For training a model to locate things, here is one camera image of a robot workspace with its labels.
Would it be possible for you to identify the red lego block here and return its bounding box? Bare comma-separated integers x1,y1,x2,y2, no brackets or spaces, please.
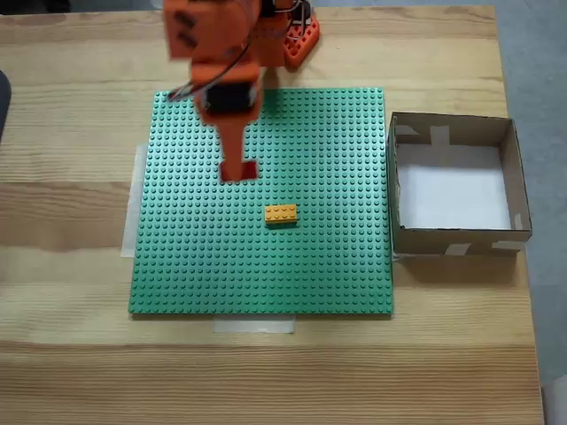
220,159,260,183

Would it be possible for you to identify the yellow lego block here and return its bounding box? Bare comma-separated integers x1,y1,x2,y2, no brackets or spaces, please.
264,204,299,228

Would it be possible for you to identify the green lego baseplate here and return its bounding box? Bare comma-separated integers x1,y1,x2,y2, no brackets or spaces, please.
128,87,395,316

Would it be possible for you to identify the brown cardboard box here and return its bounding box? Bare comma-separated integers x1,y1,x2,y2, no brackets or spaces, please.
387,111,532,258

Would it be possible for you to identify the translucent masking tape strip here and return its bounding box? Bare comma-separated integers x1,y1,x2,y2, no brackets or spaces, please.
120,142,150,259
211,317,297,335

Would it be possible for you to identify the white paper sheet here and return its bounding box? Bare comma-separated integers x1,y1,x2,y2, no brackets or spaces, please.
395,143,515,230

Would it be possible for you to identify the black rounded object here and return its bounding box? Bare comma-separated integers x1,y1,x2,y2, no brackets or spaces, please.
0,69,12,145

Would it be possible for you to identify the gripper motor cable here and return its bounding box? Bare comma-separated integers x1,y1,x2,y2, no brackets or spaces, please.
167,43,249,102

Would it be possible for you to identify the base wire bundle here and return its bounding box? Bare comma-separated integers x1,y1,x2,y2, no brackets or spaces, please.
285,0,314,41

